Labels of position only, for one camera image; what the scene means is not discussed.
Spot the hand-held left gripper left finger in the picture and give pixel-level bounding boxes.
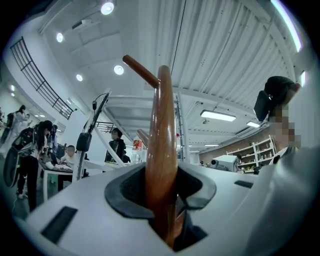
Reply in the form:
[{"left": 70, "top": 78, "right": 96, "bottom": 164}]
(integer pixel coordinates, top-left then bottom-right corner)
[{"left": 104, "top": 163, "right": 156, "bottom": 219}]

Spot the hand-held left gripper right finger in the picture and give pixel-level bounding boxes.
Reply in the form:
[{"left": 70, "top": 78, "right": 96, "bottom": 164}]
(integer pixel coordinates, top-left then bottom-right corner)
[{"left": 177, "top": 166, "right": 217, "bottom": 210}]

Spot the brown wooden coat rack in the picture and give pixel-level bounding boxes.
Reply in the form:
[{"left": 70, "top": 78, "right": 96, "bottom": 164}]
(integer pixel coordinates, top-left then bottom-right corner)
[{"left": 122, "top": 54, "right": 187, "bottom": 251}]

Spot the white box machine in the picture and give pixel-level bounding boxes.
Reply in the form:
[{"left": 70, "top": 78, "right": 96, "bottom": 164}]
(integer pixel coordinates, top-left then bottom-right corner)
[{"left": 212, "top": 154, "right": 240, "bottom": 173}]

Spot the clear bottle with red label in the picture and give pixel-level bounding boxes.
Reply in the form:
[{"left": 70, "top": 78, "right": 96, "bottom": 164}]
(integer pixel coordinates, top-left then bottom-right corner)
[{"left": 131, "top": 136, "right": 144, "bottom": 165}]

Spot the white work table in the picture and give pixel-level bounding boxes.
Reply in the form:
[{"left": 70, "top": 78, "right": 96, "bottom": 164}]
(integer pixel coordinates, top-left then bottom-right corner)
[{"left": 38, "top": 159, "right": 76, "bottom": 203}]

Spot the white shelving unit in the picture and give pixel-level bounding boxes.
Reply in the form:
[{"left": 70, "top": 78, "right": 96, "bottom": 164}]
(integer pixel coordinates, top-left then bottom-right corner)
[{"left": 226, "top": 134, "right": 278, "bottom": 169}]

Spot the person's head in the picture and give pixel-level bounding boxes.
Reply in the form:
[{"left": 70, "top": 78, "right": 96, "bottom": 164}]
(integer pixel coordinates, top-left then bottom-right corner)
[{"left": 268, "top": 82, "right": 302, "bottom": 151}]

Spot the dark patterned backpack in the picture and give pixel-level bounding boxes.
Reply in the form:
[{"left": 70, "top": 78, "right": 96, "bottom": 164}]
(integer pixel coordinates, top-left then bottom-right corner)
[{"left": 11, "top": 126, "right": 39, "bottom": 158}]

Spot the black office chair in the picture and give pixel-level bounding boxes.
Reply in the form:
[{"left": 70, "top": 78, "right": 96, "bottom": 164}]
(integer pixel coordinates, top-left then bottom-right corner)
[{"left": 3, "top": 146, "right": 21, "bottom": 189}]

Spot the black cap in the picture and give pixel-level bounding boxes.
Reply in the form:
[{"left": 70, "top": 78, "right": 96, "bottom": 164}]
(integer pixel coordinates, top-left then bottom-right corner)
[{"left": 264, "top": 75, "right": 298, "bottom": 106}]

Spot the black curved railing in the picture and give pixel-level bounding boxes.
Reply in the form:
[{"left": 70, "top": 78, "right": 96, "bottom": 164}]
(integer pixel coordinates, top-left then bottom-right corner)
[{"left": 9, "top": 36, "right": 75, "bottom": 121}]

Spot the long ceiling strip light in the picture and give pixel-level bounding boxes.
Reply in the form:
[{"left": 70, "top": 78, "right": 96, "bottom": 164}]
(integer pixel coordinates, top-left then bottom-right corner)
[{"left": 270, "top": 0, "right": 304, "bottom": 53}]

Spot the white metal post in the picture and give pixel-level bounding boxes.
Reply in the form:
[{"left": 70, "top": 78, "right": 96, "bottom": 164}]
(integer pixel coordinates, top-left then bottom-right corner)
[{"left": 174, "top": 91, "right": 191, "bottom": 164}]

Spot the black head-mounted camera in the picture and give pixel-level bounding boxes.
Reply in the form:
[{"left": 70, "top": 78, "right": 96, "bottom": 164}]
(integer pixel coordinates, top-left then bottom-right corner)
[{"left": 253, "top": 89, "right": 273, "bottom": 122}]

